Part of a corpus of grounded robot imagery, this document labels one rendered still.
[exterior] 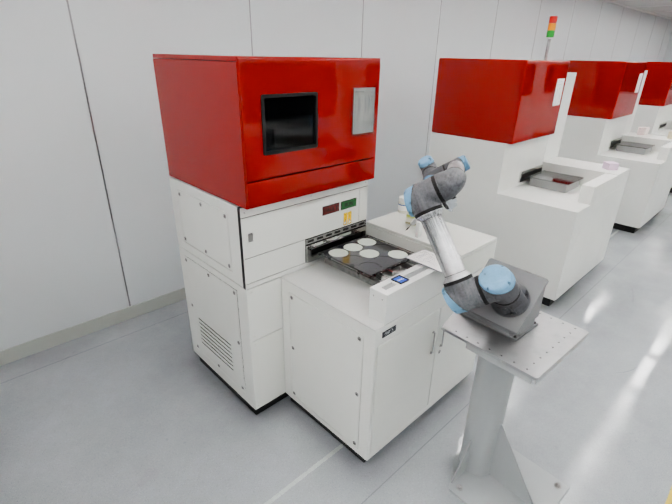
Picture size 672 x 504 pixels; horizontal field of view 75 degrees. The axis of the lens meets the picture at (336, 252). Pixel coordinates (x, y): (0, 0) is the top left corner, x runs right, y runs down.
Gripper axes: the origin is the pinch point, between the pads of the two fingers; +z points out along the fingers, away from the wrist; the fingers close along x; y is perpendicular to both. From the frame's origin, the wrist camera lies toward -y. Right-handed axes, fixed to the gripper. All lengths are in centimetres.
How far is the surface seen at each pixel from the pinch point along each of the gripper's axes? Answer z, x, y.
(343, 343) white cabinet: -14, -79, -49
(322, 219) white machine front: -40, -19, -53
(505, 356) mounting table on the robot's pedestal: 1, -93, 15
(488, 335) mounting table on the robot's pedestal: 3, -81, 9
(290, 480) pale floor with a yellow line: 20, -121, -97
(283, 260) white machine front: -42, -43, -71
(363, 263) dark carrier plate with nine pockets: -20, -39, -39
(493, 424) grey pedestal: 46, -97, -7
